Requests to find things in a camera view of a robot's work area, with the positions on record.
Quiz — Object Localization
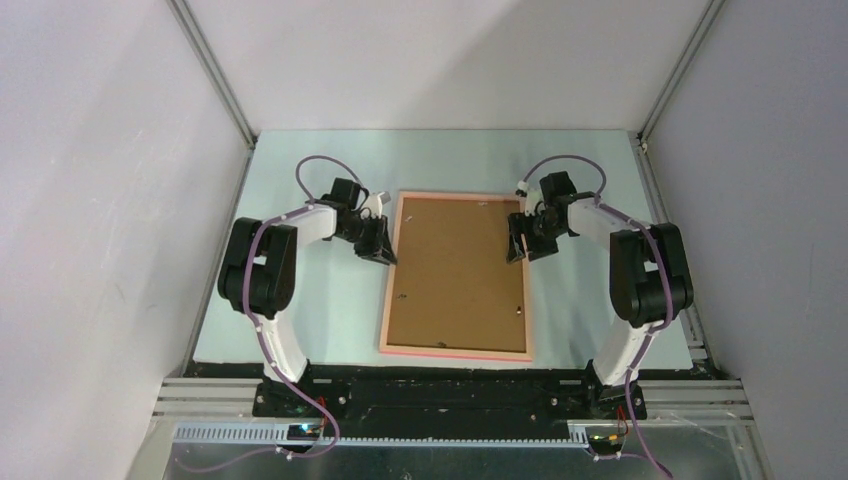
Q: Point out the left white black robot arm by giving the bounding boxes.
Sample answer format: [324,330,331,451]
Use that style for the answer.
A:
[217,178,397,417]

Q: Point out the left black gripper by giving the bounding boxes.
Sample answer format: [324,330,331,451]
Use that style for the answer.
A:
[337,214,397,266]

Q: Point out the left aluminium corner post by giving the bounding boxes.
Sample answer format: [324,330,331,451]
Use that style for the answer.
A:
[166,0,258,150]

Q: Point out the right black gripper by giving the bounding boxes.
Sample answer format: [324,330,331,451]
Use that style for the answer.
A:
[507,210,566,263]

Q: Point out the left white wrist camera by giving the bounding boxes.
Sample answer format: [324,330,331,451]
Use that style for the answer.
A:
[361,191,391,219]

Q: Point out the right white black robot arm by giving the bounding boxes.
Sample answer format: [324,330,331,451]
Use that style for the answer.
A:
[506,172,694,418]

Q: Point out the brown backing board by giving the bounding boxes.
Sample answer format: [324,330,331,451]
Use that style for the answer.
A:
[386,196,528,354]

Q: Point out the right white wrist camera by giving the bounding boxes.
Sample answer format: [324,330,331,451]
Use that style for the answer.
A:
[516,188,544,217]

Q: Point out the aluminium corner post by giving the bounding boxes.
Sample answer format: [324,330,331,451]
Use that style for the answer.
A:
[166,0,258,150]
[636,0,726,143]

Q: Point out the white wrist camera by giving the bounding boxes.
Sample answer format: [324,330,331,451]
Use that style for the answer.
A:
[361,191,391,219]
[516,188,544,217]

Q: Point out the right aluminium corner post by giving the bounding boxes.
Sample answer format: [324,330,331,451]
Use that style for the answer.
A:
[636,0,726,143]

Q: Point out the aluminium front rail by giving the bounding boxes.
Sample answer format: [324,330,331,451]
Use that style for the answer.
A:
[153,378,754,448]

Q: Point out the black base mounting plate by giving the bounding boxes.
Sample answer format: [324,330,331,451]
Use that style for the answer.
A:
[195,364,717,439]

